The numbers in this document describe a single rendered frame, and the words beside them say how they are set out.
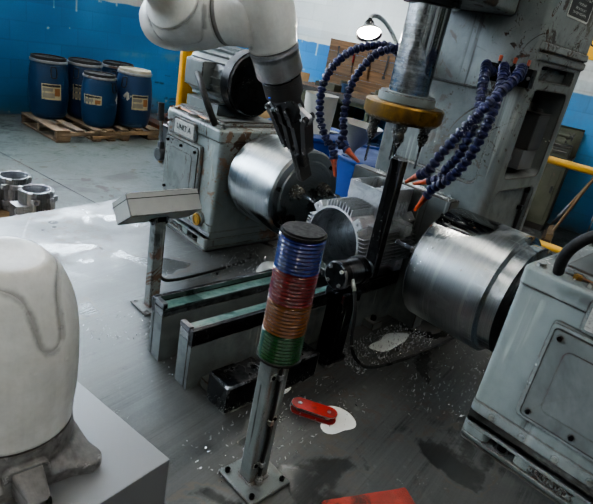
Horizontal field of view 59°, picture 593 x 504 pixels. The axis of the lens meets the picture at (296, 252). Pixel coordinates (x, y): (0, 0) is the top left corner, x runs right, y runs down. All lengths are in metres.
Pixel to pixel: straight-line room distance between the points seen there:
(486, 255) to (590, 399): 0.29
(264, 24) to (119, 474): 0.71
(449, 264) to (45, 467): 0.73
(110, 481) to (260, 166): 0.88
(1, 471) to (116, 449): 0.15
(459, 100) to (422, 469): 0.87
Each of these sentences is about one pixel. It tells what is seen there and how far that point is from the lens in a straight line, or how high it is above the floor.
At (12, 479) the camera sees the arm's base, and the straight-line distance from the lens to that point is 0.72.
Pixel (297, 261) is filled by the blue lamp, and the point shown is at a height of 1.19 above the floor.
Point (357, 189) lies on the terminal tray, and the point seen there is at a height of 1.13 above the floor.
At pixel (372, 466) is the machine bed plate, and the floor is 0.80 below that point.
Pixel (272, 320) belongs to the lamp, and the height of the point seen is 1.10.
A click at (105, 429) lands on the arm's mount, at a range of 0.82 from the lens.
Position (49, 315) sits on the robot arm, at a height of 1.11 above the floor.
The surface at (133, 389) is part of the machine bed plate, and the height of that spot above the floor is 0.80.
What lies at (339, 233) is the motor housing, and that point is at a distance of 1.34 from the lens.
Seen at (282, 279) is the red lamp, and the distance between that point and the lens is 0.65.
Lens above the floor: 1.44
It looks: 23 degrees down
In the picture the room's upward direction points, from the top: 11 degrees clockwise
